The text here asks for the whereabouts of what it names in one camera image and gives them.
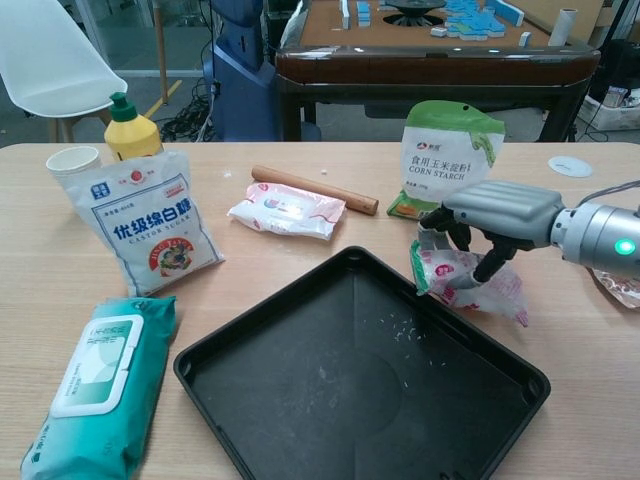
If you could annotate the blue mahjong tile pile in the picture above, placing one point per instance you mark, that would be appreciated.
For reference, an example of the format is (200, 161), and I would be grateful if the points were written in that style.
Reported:
(480, 20)

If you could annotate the white paper cup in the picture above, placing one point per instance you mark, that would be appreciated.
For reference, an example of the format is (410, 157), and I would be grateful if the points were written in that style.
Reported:
(70, 162)

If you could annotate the pink wet wipes pack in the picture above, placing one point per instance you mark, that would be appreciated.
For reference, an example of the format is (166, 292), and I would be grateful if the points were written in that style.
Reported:
(287, 210)

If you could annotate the white chair wooden legs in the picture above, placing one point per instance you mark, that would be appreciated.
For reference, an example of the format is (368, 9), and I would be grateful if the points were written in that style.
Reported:
(45, 65)

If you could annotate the white castor sugar bag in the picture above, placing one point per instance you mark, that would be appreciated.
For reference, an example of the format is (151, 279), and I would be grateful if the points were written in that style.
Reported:
(145, 225)

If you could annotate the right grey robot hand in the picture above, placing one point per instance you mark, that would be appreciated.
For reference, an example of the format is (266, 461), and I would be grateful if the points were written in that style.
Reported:
(515, 215)

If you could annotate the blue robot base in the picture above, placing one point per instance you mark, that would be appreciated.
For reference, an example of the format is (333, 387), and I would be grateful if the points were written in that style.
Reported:
(245, 75)

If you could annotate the white cardboard box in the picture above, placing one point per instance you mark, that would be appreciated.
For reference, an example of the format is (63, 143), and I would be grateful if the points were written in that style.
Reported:
(607, 107)

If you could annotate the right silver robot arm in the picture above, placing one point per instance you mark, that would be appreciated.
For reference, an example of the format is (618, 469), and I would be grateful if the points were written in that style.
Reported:
(595, 235)

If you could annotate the green white corn starch bag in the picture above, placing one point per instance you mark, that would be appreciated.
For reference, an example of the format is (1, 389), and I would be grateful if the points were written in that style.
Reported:
(440, 160)

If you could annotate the dark wood mahjong table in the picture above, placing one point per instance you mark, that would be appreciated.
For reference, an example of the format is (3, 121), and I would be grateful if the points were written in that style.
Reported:
(425, 70)

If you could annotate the white paper roll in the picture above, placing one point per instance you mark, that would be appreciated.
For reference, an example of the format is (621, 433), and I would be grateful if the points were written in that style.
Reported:
(562, 27)

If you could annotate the black plastic tray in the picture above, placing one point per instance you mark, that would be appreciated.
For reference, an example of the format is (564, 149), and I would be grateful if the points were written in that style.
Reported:
(350, 390)

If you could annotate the orange spout sauce pouch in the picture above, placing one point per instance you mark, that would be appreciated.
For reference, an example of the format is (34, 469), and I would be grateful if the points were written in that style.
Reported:
(622, 290)

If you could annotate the black mahjong table centre dome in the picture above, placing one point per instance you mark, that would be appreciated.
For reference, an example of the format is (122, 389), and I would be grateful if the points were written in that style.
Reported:
(410, 12)

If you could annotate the teal wet wipes pack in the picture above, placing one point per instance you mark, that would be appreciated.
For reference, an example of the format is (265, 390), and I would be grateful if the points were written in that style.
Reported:
(100, 380)

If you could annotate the yellow bottle green cap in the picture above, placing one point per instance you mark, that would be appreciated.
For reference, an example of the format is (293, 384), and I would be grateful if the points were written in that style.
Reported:
(132, 137)

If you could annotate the wooden rolling pin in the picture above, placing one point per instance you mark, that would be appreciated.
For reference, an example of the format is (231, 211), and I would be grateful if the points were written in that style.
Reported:
(350, 197)

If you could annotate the white round lid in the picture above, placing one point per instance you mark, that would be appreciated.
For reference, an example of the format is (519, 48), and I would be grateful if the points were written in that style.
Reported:
(570, 166)

